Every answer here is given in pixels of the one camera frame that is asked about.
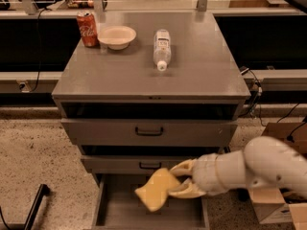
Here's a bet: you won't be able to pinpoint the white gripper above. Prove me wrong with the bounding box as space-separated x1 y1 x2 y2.
168 153 222 199

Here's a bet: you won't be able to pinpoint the yellow sponge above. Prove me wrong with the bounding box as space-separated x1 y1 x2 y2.
134 168 180 212

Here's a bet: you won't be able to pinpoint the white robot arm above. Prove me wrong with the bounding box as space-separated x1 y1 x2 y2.
169 136 307 198

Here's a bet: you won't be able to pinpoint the grey bottom drawer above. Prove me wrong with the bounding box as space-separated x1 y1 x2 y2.
91 174 210 230

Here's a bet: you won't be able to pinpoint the grey drawer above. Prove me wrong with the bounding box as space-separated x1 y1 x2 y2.
78 145 223 176
91 174 210 230
62 103 237 147

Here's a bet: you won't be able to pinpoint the grey middle drawer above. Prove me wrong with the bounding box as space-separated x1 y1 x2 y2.
78 145 223 176

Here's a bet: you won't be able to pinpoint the grey drawer cabinet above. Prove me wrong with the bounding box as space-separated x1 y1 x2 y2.
51 10 251 230

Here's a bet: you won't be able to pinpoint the grey top drawer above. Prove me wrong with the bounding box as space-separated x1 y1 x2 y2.
62 103 237 147

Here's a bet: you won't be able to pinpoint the cardboard box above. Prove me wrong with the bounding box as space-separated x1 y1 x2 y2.
248 123 307 230

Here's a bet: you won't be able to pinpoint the clear plastic bottle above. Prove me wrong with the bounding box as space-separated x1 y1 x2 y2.
153 29 172 72

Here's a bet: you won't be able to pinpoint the black metal stand leg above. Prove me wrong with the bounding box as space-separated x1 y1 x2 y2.
0 184 51 230

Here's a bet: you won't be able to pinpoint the white bowl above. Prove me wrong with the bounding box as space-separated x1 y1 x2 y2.
98 26 136 50

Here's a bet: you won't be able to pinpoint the red cola can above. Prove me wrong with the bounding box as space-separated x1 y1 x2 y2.
77 11 98 47

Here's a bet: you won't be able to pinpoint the black drawer handle middle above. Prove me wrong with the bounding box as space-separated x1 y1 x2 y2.
139 162 162 170

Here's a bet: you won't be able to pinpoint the black drawer handle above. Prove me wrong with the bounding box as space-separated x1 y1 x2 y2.
139 162 162 170
134 126 164 137

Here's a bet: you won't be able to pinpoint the black drawer handle top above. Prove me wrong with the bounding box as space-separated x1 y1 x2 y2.
134 126 164 137

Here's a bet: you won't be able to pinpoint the black cables on right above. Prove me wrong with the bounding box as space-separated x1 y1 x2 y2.
239 66 265 118

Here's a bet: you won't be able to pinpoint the black cable on left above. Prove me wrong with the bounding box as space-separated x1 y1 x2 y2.
29 7 52 93

